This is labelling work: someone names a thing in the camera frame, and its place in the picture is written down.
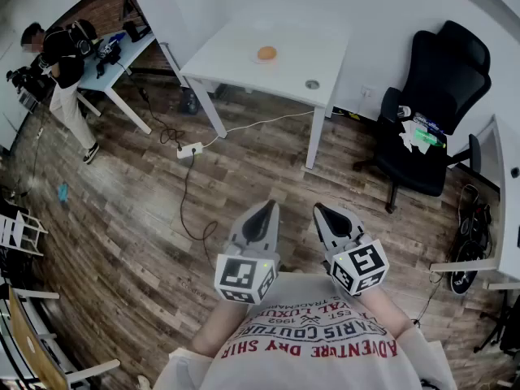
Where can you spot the white crumpled paper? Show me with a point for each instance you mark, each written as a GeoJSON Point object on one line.
{"type": "Point", "coordinates": [408, 138]}

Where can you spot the white metal rack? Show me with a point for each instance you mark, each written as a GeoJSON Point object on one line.
{"type": "Point", "coordinates": [18, 234]}

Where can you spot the white wall outlet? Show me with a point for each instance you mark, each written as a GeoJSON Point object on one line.
{"type": "Point", "coordinates": [368, 90]}

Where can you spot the black camera equipment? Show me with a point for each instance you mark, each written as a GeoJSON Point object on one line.
{"type": "Point", "coordinates": [26, 81]}

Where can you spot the green plastic bottle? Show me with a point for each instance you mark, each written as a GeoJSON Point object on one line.
{"type": "Point", "coordinates": [428, 137]}

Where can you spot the orange fruit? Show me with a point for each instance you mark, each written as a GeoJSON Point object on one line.
{"type": "Point", "coordinates": [267, 53]}

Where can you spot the black devices on desk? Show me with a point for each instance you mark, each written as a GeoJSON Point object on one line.
{"type": "Point", "coordinates": [109, 53]}

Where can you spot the white plate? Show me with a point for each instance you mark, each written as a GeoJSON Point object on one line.
{"type": "Point", "coordinates": [273, 61]}

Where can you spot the white square table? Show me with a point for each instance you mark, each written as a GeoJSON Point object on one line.
{"type": "Point", "coordinates": [243, 67]}

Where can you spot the person's left forearm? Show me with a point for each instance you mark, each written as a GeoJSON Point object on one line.
{"type": "Point", "coordinates": [219, 327]}

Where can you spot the person's white printed t-shirt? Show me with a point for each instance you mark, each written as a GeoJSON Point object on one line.
{"type": "Point", "coordinates": [304, 372]}

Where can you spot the person's right forearm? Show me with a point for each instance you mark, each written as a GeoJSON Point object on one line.
{"type": "Point", "coordinates": [386, 311]}

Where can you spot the wooden chair with white legs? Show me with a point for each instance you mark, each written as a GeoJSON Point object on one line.
{"type": "Point", "coordinates": [36, 352]}

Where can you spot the small blue floor object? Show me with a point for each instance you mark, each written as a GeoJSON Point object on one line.
{"type": "Point", "coordinates": [63, 193]}

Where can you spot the light blue desk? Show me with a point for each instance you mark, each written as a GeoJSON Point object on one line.
{"type": "Point", "coordinates": [122, 61]}

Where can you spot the black tripod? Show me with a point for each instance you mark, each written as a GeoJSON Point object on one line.
{"type": "Point", "coordinates": [501, 323]}

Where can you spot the white side desk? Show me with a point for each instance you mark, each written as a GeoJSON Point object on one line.
{"type": "Point", "coordinates": [508, 217]}

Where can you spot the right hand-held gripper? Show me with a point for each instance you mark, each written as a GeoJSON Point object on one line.
{"type": "Point", "coordinates": [361, 266]}

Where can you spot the white power strip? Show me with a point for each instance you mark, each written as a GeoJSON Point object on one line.
{"type": "Point", "coordinates": [189, 150]}

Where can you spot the black office chair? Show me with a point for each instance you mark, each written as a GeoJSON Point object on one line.
{"type": "Point", "coordinates": [443, 75]}

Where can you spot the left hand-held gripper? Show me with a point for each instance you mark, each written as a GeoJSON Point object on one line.
{"type": "Point", "coordinates": [239, 276]}

